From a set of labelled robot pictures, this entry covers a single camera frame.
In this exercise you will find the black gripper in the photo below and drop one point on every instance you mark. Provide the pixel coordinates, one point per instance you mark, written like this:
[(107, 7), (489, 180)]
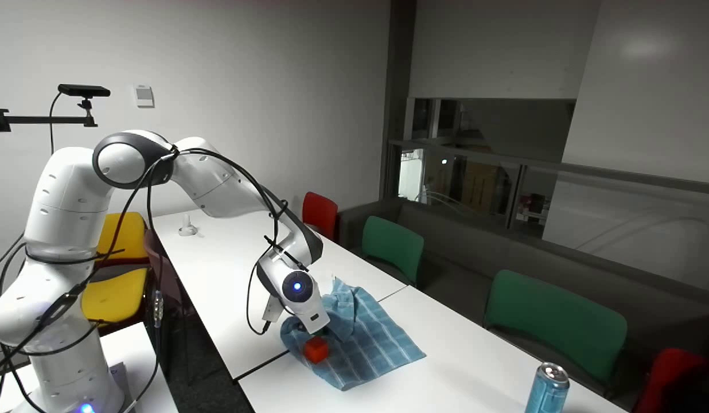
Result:
[(315, 334)]

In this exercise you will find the blue striped cloth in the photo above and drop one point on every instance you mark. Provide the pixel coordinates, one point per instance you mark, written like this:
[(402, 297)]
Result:
[(378, 335)]

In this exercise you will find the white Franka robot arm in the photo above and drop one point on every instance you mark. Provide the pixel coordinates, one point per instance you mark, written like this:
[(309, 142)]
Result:
[(62, 198)]

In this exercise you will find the red cube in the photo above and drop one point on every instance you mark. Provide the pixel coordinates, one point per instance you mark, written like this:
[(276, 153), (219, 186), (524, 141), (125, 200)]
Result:
[(317, 352)]

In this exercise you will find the green chair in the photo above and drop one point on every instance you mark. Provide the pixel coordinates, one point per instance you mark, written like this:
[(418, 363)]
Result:
[(557, 321), (390, 247)]

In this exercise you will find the red chair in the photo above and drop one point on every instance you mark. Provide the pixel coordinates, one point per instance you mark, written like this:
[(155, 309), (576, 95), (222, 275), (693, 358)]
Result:
[(670, 379), (319, 213)]

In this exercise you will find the small white table object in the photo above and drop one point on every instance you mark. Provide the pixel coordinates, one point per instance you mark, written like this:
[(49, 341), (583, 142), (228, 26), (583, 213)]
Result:
[(189, 227)]

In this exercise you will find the yellow chair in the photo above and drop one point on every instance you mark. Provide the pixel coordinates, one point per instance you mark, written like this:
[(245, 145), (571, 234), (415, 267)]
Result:
[(119, 288)]

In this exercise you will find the blue drink can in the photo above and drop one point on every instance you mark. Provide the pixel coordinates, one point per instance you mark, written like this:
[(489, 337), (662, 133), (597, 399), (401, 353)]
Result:
[(546, 391)]

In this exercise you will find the grey metal handrail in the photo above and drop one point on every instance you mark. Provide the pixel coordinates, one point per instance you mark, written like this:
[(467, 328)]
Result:
[(552, 164)]

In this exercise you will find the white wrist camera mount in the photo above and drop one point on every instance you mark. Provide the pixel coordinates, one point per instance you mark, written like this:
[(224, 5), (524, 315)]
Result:
[(310, 311)]

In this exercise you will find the white wall thermostat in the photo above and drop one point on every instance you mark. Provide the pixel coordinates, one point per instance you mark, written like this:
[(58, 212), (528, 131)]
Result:
[(145, 95)]

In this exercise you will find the black camera on boom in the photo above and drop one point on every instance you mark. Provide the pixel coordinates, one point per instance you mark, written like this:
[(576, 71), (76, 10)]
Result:
[(84, 91)]

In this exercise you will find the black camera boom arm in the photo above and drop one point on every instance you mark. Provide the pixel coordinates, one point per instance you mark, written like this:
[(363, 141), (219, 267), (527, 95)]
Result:
[(39, 120)]

